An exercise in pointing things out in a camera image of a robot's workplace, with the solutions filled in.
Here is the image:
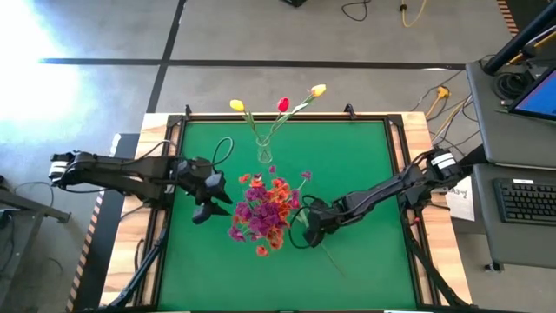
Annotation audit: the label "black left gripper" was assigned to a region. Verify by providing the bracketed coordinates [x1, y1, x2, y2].
[175, 156, 234, 225]

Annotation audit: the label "orange artificial flower bunch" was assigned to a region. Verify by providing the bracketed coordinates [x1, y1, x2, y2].
[254, 203, 293, 258]
[237, 172, 292, 205]

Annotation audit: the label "yellow orange tulip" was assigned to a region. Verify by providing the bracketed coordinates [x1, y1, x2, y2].
[228, 98, 267, 144]
[264, 83, 328, 144]

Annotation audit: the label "clear glass vase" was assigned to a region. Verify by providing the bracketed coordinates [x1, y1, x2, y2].
[255, 133, 275, 165]

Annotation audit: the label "green table mat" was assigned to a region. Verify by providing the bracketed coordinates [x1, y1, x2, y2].
[156, 120, 419, 310]

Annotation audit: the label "black hazard-striped platform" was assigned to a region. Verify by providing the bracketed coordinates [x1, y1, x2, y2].
[64, 132, 142, 313]

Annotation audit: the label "white paper sheet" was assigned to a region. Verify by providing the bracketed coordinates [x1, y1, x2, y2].
[446, 176, 477, 223]

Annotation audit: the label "grey metal stand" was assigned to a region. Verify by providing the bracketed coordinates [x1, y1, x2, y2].
[0, 173, 73, 313]

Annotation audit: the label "dark grey computer desk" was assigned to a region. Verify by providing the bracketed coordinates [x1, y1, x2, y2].
[465, 58, 556, 269]

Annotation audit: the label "black keyboard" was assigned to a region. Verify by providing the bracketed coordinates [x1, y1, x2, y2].
[494, 177, 556, 227]

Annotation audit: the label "blue-screen monitor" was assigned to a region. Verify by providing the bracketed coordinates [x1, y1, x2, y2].
[508, 64, 556, 122]

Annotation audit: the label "black slanted pole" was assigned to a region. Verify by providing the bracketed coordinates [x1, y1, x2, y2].
[482, 0, 556, 76]

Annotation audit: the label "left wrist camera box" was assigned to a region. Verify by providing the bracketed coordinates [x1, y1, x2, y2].
[203, 171, 227, 196]

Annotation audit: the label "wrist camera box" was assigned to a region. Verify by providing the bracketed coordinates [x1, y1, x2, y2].
[203, 171, 227, 196]
[302, 224, 326, 249]

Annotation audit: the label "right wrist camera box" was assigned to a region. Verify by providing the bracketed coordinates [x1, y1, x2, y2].
[302, 224, 326, 249]

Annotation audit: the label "black diagonal frame strut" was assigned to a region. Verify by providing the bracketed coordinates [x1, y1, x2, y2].
[106, 223, 171, 310]
[401, 208, 473, 310]

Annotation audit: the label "black metal table frame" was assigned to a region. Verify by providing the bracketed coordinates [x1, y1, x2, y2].
[134, 113, 440, 312]

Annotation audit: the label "yellow plug cable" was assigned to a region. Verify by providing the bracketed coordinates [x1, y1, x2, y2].
[424, 85, 453, 121]

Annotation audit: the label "black floor cable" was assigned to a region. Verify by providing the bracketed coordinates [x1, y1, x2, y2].
[341, 0, 370, 23]

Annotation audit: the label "yellow floor cable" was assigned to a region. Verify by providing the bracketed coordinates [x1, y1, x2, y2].
[400, 0, 429, 29]

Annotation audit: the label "coiled black cables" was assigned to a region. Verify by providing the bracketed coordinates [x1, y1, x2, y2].
[493, 69, 536, 102]

